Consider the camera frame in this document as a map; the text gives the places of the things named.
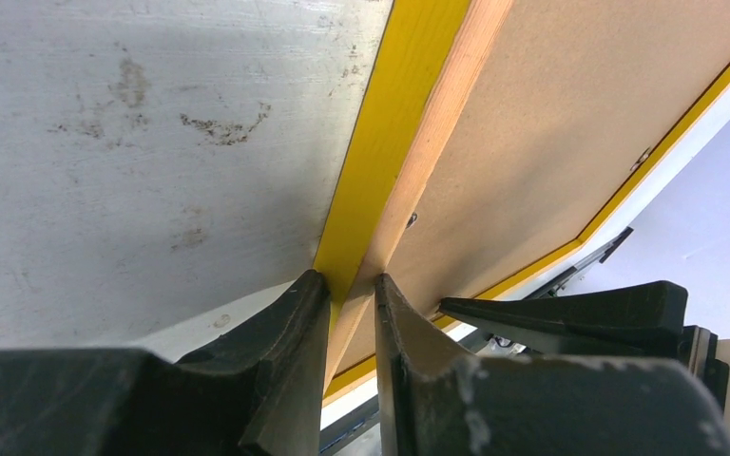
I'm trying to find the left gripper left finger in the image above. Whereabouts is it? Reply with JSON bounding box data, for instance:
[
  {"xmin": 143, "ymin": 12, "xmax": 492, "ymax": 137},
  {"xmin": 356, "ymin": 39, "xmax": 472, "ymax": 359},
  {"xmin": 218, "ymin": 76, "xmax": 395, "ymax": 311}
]
[{"xmin": 0, "ymin": 270, "xmax": 330, "ymax": 455}]

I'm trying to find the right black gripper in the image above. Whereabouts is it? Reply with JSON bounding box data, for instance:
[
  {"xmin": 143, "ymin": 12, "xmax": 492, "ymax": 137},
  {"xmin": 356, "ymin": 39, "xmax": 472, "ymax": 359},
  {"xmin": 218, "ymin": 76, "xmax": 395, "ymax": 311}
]
[{"xmin": 439, "ymin": 281, "xmax": 730, "ymax": 409}]

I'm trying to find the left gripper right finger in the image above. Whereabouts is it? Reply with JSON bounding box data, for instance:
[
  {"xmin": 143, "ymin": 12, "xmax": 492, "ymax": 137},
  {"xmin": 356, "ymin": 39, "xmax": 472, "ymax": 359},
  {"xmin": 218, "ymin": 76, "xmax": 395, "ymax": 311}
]
[{"xmin": 375, "ymin": 275, "xmax": 730, "ymax": 455}]

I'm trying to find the brown cardboard backing board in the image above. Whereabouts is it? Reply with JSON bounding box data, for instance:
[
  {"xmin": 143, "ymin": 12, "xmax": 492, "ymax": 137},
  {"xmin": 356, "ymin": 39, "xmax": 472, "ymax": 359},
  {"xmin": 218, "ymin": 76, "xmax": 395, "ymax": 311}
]
[{"xmin": 336, "ymin": 0, "xmax": 730, "ymax": 375}]

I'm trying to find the yellow picture frame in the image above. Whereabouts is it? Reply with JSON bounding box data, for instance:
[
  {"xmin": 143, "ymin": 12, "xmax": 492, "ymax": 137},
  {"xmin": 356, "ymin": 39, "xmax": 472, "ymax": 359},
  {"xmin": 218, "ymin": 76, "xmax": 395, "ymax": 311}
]
[{"xmin": 312, "ymin": 0, "xmax": 730, "ymax": 408}]

